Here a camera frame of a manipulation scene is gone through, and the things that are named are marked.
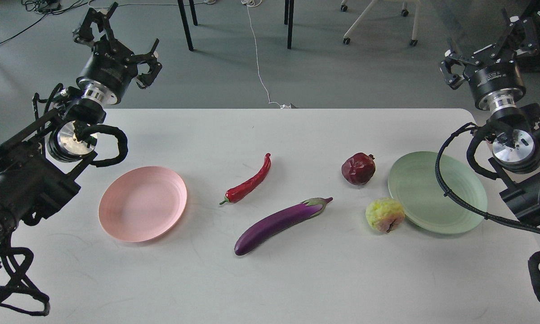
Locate dark red pomegranate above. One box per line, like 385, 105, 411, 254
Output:
340, 153, 376, 186

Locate white office chair base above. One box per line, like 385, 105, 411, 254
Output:
340, 0, 421, 47

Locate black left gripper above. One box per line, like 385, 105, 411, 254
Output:
74, 2, 162, 105

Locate black table legs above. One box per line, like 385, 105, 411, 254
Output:
176, 0, 295, 52

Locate pink plate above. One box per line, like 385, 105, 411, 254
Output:
98, 166, 188, 243

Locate light green plate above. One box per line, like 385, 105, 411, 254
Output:
388, 151, 488, 234

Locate purple eggplant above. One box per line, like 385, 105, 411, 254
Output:
233, 197, 333, 256

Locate white cable on floor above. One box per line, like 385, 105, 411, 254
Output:
241, 0, 292, 109

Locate yellow green pink fruit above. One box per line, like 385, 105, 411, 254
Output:
365, 198, 406, 233

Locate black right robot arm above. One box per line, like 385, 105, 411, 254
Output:
434, 9, 540, 234

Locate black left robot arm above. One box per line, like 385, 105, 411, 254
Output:
0, 3, 162, 316

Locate black cables on floor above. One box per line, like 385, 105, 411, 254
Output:
0, 0, 90, 52

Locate red chili pepper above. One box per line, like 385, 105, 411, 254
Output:
219, 153, 272, 205

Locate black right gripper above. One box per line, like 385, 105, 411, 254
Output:
440, 8, 540, 111

